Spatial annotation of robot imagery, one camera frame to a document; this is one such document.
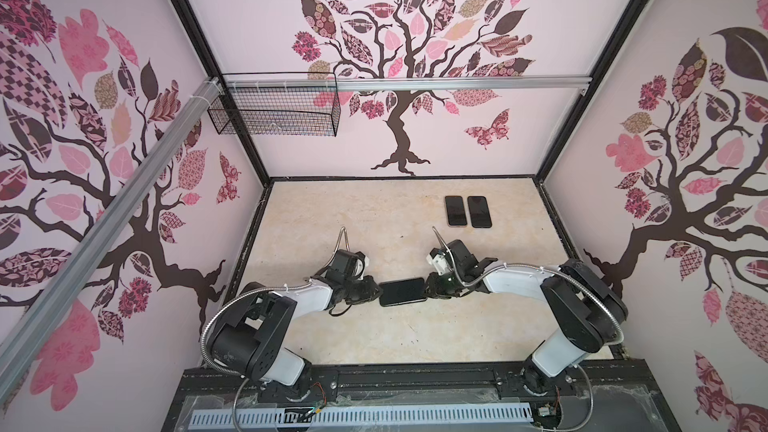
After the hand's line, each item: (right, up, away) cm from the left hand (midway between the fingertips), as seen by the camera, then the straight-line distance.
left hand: (382, 296), depth 89 cm
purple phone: (+27, +26, +22) cm, 44 cm away
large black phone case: (+36, +25, +22) cm, 49 cm away
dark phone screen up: (+36, +25, +22) cm, 49 cm away
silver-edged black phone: (+3, 0, +3) cm, 5 cm away
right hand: (+12, +2, 0) cm, 12 cm away
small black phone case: (+6, +1, +1) cm, 6 cm away
